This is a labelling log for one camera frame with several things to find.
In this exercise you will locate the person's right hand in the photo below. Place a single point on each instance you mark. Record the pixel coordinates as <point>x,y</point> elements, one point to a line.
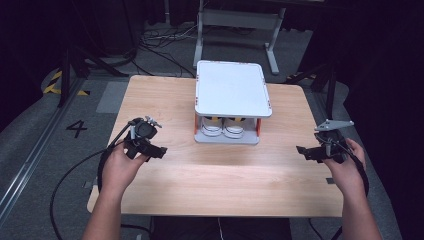
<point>346,176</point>

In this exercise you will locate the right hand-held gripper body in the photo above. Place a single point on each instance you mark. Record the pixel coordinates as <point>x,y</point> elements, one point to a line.
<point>333,145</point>

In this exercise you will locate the person's dark clothing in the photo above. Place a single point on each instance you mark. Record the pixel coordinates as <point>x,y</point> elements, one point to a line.
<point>253,229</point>

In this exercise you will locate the metal floor rail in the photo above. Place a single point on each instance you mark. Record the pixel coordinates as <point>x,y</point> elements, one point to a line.
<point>30,160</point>

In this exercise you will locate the yellow and black floor tape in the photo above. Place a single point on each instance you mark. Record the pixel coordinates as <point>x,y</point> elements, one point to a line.
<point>51,87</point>

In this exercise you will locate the black tripod stand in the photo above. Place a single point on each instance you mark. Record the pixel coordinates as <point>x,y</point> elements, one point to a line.
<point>71,66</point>
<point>328,83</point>

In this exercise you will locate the grey metal desk frame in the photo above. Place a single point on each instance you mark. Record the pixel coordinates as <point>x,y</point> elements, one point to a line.
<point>233,20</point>

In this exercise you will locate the small grey tape piece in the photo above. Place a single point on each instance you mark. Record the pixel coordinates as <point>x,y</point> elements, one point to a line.
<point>329,181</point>

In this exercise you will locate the white two-tier shoe rack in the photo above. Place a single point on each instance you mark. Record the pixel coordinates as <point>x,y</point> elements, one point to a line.
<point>231,90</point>

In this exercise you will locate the person's left hand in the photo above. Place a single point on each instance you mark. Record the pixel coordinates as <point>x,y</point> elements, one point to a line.
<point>120,173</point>

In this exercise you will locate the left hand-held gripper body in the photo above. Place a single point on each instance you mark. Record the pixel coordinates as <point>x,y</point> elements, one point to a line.
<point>144,130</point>

